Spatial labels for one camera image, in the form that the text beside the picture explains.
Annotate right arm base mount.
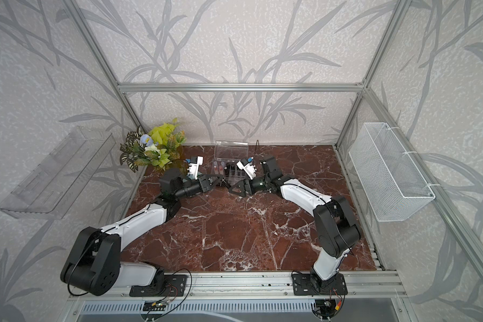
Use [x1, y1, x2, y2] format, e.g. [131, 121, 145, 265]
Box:
[291, 271, 348, 296]

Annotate clear acrylic wall shelf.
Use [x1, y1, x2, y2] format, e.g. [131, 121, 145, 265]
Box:
[0, 126, 116, 220]

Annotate clear acrylic lipstick organizer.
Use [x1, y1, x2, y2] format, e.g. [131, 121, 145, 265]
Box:
[211, 140, 249, 185]

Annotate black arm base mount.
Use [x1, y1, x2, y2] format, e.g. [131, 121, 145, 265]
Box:
[129, 275, 188, 297]

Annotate aluminium front rail frame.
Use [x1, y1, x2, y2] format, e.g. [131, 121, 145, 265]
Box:
[58, 271, 417, 321]

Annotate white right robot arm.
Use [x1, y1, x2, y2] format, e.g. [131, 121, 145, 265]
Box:
[229, 156, 362, 285]

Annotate white wire mesh basket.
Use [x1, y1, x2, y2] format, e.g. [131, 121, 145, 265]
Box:
[349, 122, 436, 222]

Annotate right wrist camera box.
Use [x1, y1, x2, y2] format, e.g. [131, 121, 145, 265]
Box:
[236, 157, 256, 180]

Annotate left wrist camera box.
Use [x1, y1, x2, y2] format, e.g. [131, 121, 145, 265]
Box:
[185, 156, 203, 180]

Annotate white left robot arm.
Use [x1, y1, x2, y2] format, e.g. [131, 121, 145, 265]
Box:
[60, 169, 224, 296]

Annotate artificial flower plant vase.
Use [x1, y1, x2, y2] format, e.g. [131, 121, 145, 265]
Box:
[119, 118, 186, 173]

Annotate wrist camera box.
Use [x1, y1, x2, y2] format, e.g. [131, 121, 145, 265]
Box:
[236, 157, 256, 180]
[185, 156, 203, 180]

